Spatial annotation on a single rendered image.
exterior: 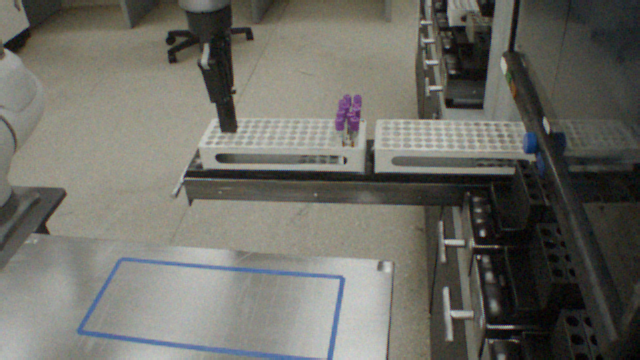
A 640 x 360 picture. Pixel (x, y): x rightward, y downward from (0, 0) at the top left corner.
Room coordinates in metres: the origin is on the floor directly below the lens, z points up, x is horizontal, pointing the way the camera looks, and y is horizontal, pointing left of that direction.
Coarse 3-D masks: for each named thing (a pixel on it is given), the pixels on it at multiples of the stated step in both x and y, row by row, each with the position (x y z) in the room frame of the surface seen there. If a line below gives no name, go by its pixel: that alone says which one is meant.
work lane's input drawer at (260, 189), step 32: (192, 160) 0.84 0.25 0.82; (192, 192) 0.79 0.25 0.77; (224, 192) 0.79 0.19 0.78; (256, 192) 0.78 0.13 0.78; (288, 192) 0.77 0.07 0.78; (320, 192) 0.76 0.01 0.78; (352, 192) 0.75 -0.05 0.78; (384, 192) 0.74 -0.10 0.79; (416, 192) 0.73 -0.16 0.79; (448, 192) 0.73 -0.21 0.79
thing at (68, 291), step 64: (64, 256) 0.59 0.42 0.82; (128, 256) 0.58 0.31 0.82; (192, 256) 0.58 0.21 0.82; (256, 256) 0.57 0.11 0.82; (320, 256) 0.56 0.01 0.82; (0, 320) 0.46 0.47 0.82; (64, 320) 0.46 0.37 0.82; (128, 320) 0.46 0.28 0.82; (192, 320) 0.45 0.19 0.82; (256, 320) 0.45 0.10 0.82; (320, 320) 0.44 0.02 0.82; (384, 320) 0.44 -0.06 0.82
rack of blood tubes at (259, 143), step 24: (216, 120) 0.90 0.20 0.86; (240, 120) 0.89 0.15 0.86; (264, 120) 0.89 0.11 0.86; (288, 120) 0.88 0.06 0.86; (312, 120) 0.87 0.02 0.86; (360, 120) 0.86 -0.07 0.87; (216, 144) 0.82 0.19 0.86; (240, 144) 0.82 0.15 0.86; (264, 144) 0.80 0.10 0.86; (288, 144) 0.80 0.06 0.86; (312, 144) 0.80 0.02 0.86; (336, 144) 0.79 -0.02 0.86; (360, 144) 0.78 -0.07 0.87; (240, 168) 0.80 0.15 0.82; (264, 168) 0.79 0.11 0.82; (288, 168) 0.78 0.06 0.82; (312, 168) 0.78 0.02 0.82; (336, 168) 0.77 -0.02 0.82; (360, 168) 0.77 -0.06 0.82
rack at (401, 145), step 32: (384, 128) 0.84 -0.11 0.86; (416, 128) 0.83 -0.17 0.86; (448, 128) 0.82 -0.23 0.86; (480, 128) 0.81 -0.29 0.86; (512, 128) 0.80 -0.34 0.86; (384, 160) 0.76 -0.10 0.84; (416, 160) 0.80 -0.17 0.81; (448, 160) 0.80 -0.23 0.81; (480, 160) 0.79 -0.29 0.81; (512, 160) 0.77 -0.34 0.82
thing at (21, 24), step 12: (0, 0) 3.66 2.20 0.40; (12, 0) 3.78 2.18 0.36; (0, 12) 3.62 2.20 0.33; (12, 12) 3.74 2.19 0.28; (24, 12) 3.86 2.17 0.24; (0, 24) 3.57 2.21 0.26; (12, 24) 3.69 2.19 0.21; (24, 24) 3.82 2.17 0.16; (0, 36) 3.53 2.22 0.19; (12, 36) 3.65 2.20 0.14; (24, 36) 3.79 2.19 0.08; (12, 48) 3.62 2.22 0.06
